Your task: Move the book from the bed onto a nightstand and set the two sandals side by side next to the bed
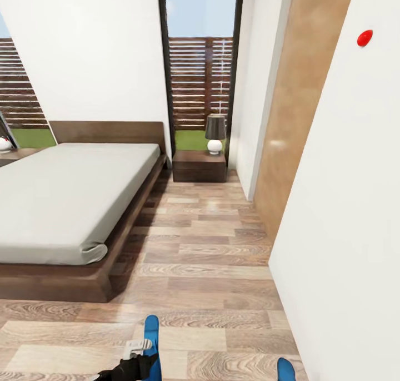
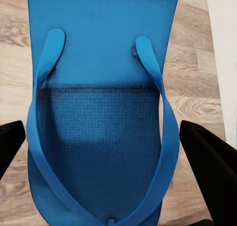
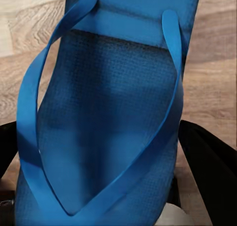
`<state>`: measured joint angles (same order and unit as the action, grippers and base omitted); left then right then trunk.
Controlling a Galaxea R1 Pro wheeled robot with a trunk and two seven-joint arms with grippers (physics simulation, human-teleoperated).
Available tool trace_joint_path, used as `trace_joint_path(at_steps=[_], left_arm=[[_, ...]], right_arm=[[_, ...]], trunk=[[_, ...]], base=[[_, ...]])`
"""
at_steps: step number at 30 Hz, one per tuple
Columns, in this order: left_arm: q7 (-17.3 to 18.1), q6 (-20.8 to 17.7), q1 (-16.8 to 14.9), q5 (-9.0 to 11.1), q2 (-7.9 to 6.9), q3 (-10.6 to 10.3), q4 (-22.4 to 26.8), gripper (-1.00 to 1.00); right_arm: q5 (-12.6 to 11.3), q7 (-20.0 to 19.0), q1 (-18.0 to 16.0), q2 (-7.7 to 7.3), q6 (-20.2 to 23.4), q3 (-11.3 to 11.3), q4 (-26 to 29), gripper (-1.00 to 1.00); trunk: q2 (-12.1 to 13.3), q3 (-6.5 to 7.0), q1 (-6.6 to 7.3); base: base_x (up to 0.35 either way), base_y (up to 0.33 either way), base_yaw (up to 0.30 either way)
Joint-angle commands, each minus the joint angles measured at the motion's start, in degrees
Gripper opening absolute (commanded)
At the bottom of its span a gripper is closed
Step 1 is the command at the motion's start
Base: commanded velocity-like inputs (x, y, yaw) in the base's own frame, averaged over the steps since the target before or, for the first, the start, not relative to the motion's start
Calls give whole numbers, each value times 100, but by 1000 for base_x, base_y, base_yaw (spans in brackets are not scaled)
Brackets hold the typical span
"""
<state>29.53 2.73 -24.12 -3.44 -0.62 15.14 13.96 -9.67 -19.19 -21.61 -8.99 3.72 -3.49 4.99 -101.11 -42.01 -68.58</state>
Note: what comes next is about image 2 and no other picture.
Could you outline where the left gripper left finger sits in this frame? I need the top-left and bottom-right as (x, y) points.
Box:
(0, 120), (26, 179)

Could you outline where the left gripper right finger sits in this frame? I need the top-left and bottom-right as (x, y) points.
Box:
(179, 120), (237, 226)

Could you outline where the sandal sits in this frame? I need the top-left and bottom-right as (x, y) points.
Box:
(26, 0), (180, 226)

